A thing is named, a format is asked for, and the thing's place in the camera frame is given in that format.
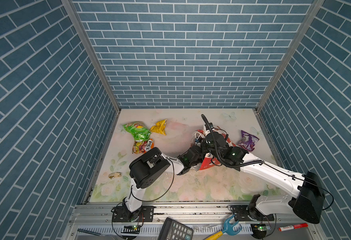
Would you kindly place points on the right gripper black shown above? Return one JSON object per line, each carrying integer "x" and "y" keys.
{"x": 203, "y": 145}

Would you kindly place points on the red white paper gift bag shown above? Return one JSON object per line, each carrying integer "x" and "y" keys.
{"x": 206, "y": 161}

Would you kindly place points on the purple snack packet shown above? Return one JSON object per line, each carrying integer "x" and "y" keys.
{"x": 247, "y": 141}

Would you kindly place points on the yellow snack packet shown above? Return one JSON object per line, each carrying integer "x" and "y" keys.
{"x": 159, "y": 127}

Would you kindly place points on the orange colourful snack packet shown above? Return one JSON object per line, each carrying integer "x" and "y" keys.
{"x": 142, "y": 147}

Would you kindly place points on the green snack packet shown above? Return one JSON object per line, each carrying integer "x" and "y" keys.
{"x": 138, "y": 130}

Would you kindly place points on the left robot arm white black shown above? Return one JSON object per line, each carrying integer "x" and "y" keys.
{"x": 146, "y": 169}

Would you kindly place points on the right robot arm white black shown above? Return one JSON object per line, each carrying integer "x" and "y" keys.
{"x": 305, "y": 195}

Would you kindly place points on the blue yellow clamp tool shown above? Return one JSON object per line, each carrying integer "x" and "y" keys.
{"x": 228, "y": 228}

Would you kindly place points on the black calculator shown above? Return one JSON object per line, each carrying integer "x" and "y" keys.
{"x": 173, "y": 230}

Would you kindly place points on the red white marker pen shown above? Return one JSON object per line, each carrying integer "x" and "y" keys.
{"x": 292, "y": 227}

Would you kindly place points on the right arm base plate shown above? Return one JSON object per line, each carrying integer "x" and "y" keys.
{"x": 244, "y": 213}

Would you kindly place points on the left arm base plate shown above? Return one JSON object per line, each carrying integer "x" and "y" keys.
{"x": 133, "y": 213}

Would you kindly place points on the aluminium front rail frame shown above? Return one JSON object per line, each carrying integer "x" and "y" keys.
{"x": 100, "y": 221}

